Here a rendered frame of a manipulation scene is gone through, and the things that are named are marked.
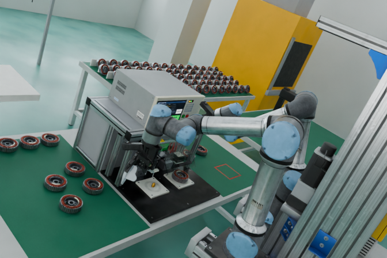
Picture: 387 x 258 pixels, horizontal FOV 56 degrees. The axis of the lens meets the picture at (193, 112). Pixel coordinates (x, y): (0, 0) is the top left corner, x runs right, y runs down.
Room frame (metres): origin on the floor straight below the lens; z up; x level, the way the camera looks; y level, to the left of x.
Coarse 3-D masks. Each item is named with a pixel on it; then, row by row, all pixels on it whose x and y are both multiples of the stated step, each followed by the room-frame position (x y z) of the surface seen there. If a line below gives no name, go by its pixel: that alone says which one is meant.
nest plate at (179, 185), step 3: (165, 174) 2.07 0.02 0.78; (171, 174) 2.10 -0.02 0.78; (168, 177) 2.05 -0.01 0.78; (171, 177) 2.06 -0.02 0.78; (171, 180) 2.03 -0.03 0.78; (174, 180) 2.05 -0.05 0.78; (189, 180) 2.12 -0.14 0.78; (174, 183) 2.01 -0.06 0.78; (177, 183) 2.03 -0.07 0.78; (180, 183) 2.04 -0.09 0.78; (183, 183) 2.05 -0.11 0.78; (186, 183) 2.07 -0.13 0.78; (189, 183) 2.08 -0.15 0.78; (192, 183) 2.10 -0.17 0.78; (177, 186) 2.00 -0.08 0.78; (180, 186) 2.01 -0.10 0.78; (183, 186) 2.02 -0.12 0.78; (186, 186) 2.04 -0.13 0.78
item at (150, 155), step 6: (144, 144) 1.28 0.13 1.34; (138, 150) 1.31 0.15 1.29; (144, 150) 1.30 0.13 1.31; (150, 150) 1.28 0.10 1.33; (156, 150) 1.27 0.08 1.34; (138, 156) 1.29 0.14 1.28; (144, 156) 1.29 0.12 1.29; (150, 156) 1.28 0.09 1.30; (156, 156) 1.29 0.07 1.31; (138, 162) 1.29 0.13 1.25; (144, 162) 1.27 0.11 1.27; (150, 162) 1.26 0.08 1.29; (156, 162) 1.31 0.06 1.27; (144, 168) 1.28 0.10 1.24; (150, 168) 1.29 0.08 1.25; (156, 168) 1.32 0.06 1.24
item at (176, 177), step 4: (180, 172) 2.12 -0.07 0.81; (184, 172) 2.13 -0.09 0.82; (172, 176) 2.06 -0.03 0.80; (176, 176) 2.05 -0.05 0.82; (180, 176) 2.07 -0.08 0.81; (184, 176) 2.11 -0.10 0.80; (188, 176) 2.10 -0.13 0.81; (176, 180) 2.04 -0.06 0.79; (180, 180) 2.04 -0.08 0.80; (184, 180) 2.05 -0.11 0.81
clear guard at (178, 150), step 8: (160, 144) 1.89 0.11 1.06; (168, 144) 1.92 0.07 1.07; (176, 144) 1.97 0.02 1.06; (160, 152) 1.79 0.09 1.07; (168, 152) 1.83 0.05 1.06; (176, 152) 1.87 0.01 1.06; (184, 152) 1.91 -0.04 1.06; (168, 160) 1.75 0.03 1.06; (176, 160) 1.80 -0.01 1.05; (184, 160) 1.85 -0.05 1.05; (192, 160) 1.90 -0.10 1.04; (168, 168) 1.72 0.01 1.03; (176, 168) 1.77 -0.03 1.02; (184, 168) 1.82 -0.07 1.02
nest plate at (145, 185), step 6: (144, 180) 1.91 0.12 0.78; (150, 180) 1.94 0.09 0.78; (156, 180) 1.97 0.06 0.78; (144, 186) 1.86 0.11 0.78; (150, 186) 1.88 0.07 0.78; (156, 186) 1.91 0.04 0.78; (162, 186) 1.93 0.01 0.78; (150, 192) 1.82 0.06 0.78; (156, 192) 1.84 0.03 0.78; (162, 192) 1.87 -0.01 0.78; (168, 192) 1.90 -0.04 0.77
